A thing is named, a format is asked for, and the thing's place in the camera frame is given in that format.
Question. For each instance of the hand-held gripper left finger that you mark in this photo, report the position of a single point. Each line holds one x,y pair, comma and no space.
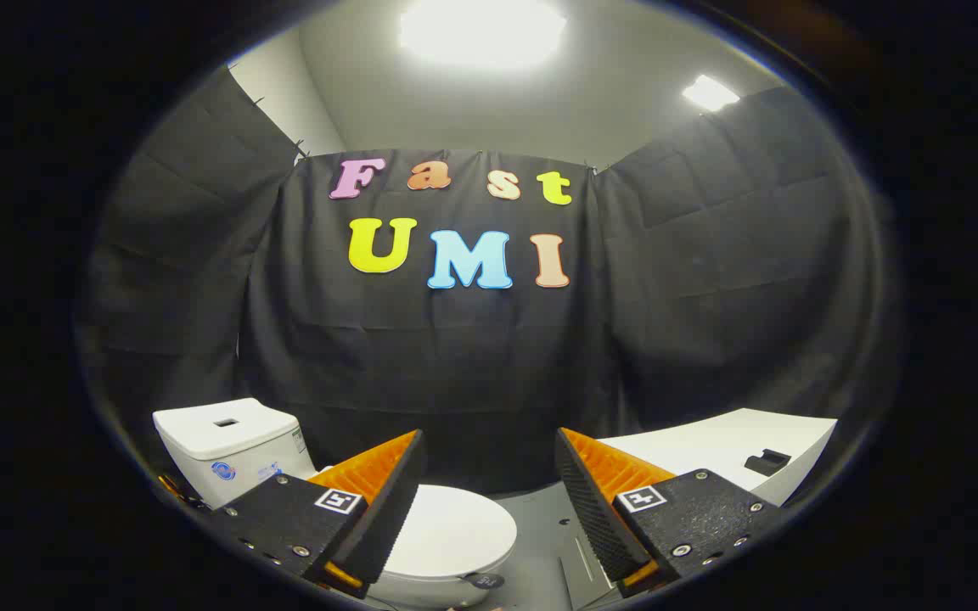
387,518

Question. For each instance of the small black block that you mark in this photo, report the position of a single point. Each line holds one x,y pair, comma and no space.
767,462

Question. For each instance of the grey cabinet with white top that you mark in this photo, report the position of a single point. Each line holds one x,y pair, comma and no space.
710,445

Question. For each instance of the small orange object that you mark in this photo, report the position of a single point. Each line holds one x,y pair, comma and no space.
173,488

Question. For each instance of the large ceiling light panel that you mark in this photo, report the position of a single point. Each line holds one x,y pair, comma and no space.
482,30

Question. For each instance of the small ceiling light panel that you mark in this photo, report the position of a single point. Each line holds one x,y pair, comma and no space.
710,92

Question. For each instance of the white toilet bowl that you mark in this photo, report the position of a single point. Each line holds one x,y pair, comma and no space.
421,590

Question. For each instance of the black backdrop cloth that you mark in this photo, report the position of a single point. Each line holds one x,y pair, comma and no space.
455,356

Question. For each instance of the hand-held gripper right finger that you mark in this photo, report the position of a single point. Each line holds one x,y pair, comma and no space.
591,518

